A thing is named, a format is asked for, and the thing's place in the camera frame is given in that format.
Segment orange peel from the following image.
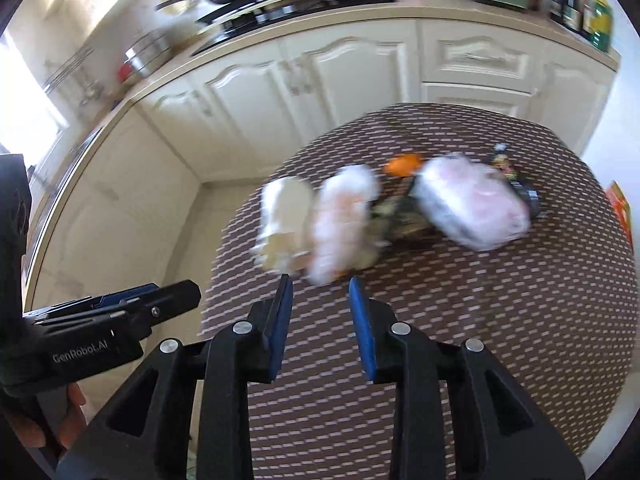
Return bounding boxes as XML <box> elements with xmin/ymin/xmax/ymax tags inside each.
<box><xmin>383</xmin><ymin>153</ymin><xmax>423</xmax><ymax>178</ymax></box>

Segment red container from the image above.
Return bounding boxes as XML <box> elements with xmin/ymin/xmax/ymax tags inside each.
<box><xmin>117</xmin><ymin>63</ymin><xmax>134</xmax><ymax>84</ymax></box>

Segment lower cream cabinets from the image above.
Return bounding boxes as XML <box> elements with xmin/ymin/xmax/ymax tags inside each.
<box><xmin>25</xmin><ymin>18</ymin><xmax>620</xmax><ymax>309</ymax></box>

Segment green yellow bottle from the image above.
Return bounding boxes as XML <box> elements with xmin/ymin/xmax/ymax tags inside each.
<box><xmin>591</xmin><ymin>0</ymin><xmax>613</xmax><ymax>53</ymax></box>

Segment brown polka dot tablecloth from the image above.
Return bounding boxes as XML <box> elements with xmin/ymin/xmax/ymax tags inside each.
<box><xmin>198</xmin><ymin>103</ymin><xmax>640</xmax><ymax>480</ymax></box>

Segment orange snack bag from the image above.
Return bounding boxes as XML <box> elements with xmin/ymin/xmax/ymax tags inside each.
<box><xmin>605</xmin><ymin>181</ymin><xmax>634</xmax><ymax>248</ymax></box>

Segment small dark bottle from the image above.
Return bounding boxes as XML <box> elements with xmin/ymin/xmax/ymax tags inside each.
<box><xmin>490</xmin><ymin>143</ymin><xmax>540</xmax><ymax>220</ymax></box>

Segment dark food wrapper trash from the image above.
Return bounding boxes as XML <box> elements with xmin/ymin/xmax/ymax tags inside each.
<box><xmin>367</xmin><ymin>195</ymin><xmax>435</xmax><ymax>248</ymax></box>

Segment person's left hand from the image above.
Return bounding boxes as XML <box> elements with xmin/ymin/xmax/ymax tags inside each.
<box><xmin>2</xmin><ymin>382</ymin><xmax>88</xmax><ymax>450</ymax></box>

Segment steel stock pot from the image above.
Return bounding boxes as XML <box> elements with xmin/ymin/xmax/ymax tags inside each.
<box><xmin>125</xmin><ymin>29</ymin><xmax>174</xmax><ymax>77</ymax></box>

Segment pinkish white plastic bag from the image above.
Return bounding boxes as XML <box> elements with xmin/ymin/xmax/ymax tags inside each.
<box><xmin>306</xmin><ymin>165</ymin><xmax>380</xmax><ymax>286</ymax></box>

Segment black gas cooktop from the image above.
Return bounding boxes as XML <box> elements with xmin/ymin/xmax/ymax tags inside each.
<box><xmin>191</xmin><ymin>0</ymin><xmax>396</xmax><ymax>56</ymax></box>

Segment white tissue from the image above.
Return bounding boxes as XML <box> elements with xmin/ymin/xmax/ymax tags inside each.
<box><xmin>250</xmin><ymin>177</ymin><xmax>314</xmax><ymax>274</ymax></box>

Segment white pink plastic package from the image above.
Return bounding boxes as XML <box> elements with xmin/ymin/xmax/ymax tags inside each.
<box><xmin>411</xmin><ymin>154</ymin><xmax>530</xmax><ymax>252</ymax></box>

